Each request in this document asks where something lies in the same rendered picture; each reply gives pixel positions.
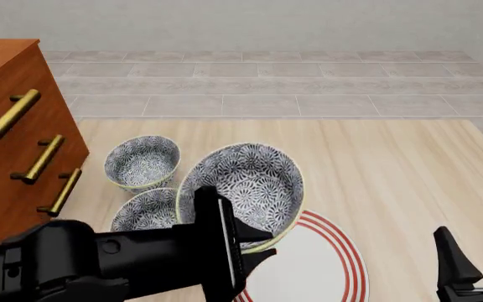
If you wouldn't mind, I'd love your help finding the patterned black-white bowl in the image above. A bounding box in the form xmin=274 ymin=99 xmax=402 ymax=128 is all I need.
xmin=175 ymin=142 xmax=306 ymax=255
xmin=104 ymin=135 xmax=182 ymax=195
xmin=110 ymin=187 xmax=182 ymax=233

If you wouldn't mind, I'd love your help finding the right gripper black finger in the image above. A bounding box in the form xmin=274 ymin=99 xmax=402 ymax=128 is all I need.
xmin=433 ymin=226 xmax=483 ymax=288

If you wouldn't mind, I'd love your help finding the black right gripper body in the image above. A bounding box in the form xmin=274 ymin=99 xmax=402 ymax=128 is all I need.
xmin=435 ymin=277 xmax=483 ymax=302

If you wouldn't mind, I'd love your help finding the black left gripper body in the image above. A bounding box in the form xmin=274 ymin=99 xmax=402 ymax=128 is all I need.
xmin=193 ymin=185 xmax=247 ymax=302

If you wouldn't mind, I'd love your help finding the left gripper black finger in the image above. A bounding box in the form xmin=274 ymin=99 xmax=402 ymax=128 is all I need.
xmin=226 ymin=203 xmax=275 ymax=244
xmin=239 ymin=247 xmax=278 ymax=282

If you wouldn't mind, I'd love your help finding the white plate with red rings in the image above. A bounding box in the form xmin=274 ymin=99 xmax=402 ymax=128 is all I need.
xmin=233 ymin=209 xmax=371 ymax=302

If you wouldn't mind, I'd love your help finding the long brass drawer handle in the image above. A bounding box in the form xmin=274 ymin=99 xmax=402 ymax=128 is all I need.
xmin=0 ymin=88 xmax=42 ymax=141

